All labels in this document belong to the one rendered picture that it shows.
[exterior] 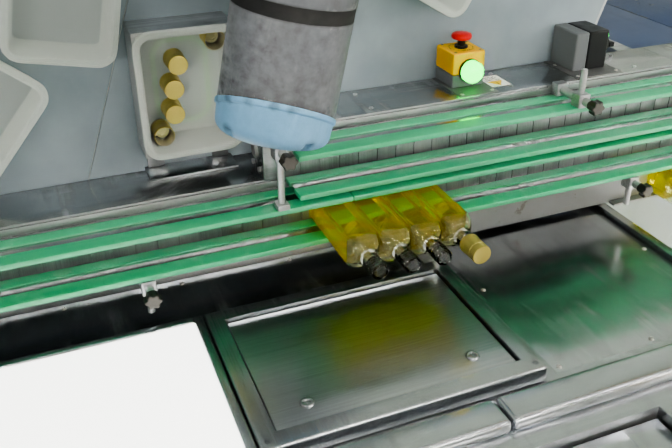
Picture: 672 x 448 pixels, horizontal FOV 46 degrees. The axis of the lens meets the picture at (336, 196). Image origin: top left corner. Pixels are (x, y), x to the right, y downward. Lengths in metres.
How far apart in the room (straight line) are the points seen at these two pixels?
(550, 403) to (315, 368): 0.36
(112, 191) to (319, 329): 0.43
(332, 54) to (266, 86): 0.07
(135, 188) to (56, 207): 0.14
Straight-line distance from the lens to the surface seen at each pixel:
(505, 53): 1.71
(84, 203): 1.41
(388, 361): 1.29
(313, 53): 0.71
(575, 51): 1.70
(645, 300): 1.58
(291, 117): 0.72
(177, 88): 1.38
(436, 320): 1.38
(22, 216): 1.40
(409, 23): 1.57
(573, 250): 1.69
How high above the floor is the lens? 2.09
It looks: 55 degrees down
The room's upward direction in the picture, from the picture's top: 140 degrees clockwise
